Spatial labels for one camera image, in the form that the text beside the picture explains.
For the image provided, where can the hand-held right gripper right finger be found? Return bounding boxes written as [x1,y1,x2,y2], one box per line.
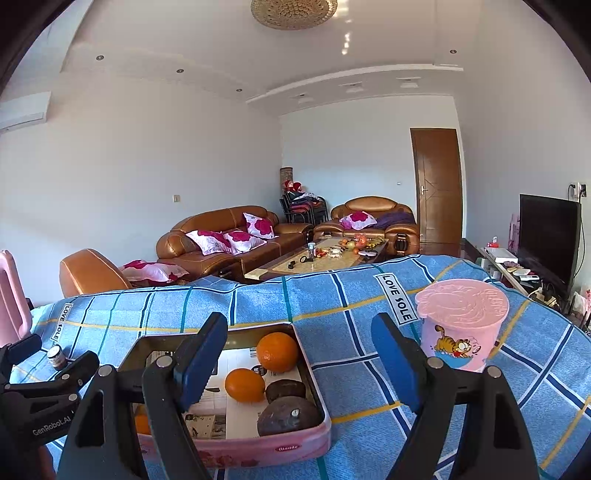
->
[370,312,541,480]

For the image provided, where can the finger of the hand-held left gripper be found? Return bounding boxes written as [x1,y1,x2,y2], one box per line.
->
[0,333,43,384]
[8,351,100,408]

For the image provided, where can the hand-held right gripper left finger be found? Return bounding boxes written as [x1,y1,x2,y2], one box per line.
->
[58,311,229,480]

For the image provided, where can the small mandarin orange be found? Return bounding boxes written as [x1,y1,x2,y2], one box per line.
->
[225,368,266,404]

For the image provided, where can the large orange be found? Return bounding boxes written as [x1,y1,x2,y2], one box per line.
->
[256,332,300,373]

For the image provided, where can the small dark passion fruit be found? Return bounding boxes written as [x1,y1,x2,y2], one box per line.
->
[265,379,307,403]

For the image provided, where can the large dark passion fruit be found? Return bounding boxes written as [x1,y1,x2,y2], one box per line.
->
[257,397,324,437]

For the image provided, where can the pink tin box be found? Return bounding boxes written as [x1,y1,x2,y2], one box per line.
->
[115,323,332,468]

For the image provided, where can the pink plastic chair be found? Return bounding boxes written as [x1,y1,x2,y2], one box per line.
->
[0,249,32,342]

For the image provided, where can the printed paper sheet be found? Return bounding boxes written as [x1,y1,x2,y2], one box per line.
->
[182,348,269,439]

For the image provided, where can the pink cartoon cup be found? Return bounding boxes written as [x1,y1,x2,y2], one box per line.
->
[414,279,510,374]

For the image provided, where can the blue plaid blanket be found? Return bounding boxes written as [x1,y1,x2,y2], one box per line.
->
[9,254,591,480]

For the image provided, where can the brown leather chaise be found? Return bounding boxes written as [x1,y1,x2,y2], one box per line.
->
[59,248,132,298]

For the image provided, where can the white pillow red flowers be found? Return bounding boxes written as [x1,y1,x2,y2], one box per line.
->
[223,230,267,254]
[339,211,378,230]
[119,260,190,283]
[243,212,280,240]
[185,230,232,256]

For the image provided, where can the wooden coffee table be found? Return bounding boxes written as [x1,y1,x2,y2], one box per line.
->
[244,237,389,281]

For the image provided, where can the pile of fruit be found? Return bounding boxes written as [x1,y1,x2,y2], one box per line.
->
[338,234,386,252]

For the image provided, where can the brown leather sofa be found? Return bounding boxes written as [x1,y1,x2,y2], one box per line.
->
[156,206,315,278]

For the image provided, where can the purple throw blanket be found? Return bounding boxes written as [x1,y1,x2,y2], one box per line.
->
[376,212,414,227]

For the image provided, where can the white television stand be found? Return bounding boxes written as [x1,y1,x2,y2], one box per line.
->
[478,247,555,305]

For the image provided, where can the brown leather armchair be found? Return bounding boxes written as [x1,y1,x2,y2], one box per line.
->
[314,196,421,256]

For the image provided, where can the stacked black chairs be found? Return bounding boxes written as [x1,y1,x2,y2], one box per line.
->
[281,191,328,225]

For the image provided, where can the brown wooden door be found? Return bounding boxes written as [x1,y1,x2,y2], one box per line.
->
[410,128,464,244]

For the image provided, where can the black television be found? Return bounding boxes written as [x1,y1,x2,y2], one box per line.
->
[517,194,583,294]

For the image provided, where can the white air conditioner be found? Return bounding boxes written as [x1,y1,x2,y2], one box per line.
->
[0,91,51,134]

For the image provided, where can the round gold ceiling lamp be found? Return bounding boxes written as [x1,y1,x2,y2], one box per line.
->
[250,0,338,31]

